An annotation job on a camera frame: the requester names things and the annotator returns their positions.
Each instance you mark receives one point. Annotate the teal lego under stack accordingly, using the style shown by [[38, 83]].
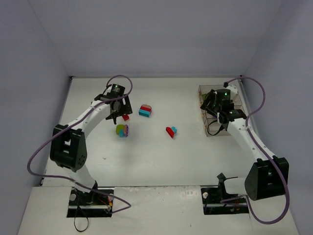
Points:
[[121, 134]]

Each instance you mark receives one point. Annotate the purple orange studded lego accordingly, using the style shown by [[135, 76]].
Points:
[[125, 130]]

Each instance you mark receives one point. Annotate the small red lego brick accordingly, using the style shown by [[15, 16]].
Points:
[[126, 117]]

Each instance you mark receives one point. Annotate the green rounded lego brick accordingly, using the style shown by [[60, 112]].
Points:
[[118, 128]]

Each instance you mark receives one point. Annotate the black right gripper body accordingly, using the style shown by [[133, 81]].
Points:
[[208, 101]]

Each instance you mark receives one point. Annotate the red rounded lego brick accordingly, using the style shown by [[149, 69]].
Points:
[[170, 132]]

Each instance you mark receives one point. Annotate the small teal lego cube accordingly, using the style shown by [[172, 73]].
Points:
[[174, 129]]

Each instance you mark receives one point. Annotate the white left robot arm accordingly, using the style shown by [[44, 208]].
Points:
[[69, 150]]

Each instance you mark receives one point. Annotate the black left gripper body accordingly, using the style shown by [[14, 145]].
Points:
[[120, 111]]

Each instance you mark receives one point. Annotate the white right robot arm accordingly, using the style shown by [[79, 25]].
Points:
[[263, 180]]

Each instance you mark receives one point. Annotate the teal lego base brick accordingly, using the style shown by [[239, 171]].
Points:
[[144, 113]]

